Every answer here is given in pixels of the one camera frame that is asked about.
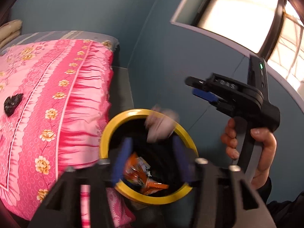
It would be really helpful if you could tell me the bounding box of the orange snack wrapper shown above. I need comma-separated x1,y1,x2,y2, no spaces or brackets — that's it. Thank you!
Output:
123,153,169,196

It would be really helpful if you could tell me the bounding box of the beige wrapper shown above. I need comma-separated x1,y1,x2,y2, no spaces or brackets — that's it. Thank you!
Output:
145,105,179,143

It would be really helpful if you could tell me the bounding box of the black plastic bag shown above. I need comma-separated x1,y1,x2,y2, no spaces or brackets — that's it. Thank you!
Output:
4,93,23,117

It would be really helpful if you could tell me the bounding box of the yellow rimmed black trash bin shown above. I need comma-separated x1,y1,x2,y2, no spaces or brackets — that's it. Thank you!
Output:
99,109,198,205

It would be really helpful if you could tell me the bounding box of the person's right hand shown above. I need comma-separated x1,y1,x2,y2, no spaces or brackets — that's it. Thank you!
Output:
220,118,278,191

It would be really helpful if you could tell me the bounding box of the pink floral blanket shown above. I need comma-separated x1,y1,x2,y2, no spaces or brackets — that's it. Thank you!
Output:
0,39,136,228

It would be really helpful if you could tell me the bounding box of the grey striped bed sheet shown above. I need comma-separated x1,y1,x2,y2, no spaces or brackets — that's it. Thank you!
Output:
1,30,119,56

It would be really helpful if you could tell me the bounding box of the beige folded quilt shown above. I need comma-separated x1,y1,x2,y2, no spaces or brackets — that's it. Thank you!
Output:
0,20,23,48

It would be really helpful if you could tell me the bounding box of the window frame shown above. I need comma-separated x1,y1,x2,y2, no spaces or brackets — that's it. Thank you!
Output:
171,0,303,108

